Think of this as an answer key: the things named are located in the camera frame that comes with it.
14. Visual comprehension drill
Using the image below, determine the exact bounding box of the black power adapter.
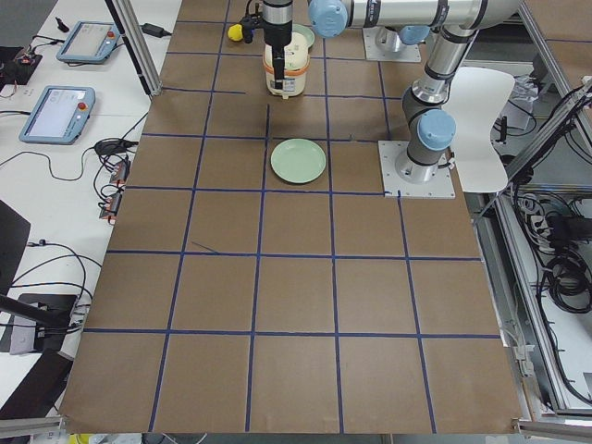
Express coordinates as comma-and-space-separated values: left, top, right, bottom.
141, 23, 172, 38

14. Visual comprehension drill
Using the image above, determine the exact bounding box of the green plate near arm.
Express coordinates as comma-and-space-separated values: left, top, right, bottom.
292, 23, 315, 48
270, 139, 327, 184

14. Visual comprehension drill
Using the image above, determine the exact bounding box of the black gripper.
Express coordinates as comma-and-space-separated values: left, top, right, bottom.
262, 0, 293, 91
240, 0, 263, 43

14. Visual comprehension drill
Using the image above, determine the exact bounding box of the white rice cooker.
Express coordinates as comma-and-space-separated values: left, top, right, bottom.
264, 32, 310, 99

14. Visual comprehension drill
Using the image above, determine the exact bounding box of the power strip with plugs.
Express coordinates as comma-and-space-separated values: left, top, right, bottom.
92, 154, 131, 225

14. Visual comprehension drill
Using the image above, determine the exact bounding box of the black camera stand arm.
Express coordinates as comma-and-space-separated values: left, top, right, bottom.
0, 295, 68, 327

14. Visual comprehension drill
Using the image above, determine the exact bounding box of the aluminium frame post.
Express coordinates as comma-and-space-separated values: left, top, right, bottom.
105, 0, 163, 97

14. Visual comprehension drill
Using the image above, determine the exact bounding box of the aluminium side frame rail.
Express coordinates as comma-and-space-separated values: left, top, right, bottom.
476, 1, 591, 421

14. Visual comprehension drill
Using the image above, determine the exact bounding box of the far teach pendant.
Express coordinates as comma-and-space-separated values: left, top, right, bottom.
56, 21, 120, 65

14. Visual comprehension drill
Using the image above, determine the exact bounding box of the yellow toy pepper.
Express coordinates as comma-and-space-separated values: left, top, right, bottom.
227, 24, 243, 42

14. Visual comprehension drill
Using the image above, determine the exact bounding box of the white chair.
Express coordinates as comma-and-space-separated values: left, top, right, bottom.
443, 67, 514, 193

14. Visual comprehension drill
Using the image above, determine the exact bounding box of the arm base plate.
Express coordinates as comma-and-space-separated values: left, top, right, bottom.
363, 27, 426, 63
378, 141, 455, 199

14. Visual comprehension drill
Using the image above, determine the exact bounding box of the cable bundle under frame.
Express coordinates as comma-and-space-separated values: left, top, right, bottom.
511, 184, 592, 320

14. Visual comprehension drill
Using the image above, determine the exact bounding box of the teach pendant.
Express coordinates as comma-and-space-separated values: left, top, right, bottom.
18, 85, 96, 145
56, 21, 120, 65

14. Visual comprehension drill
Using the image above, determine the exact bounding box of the near teach pendant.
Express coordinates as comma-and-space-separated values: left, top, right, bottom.
18, 85, 96, 145

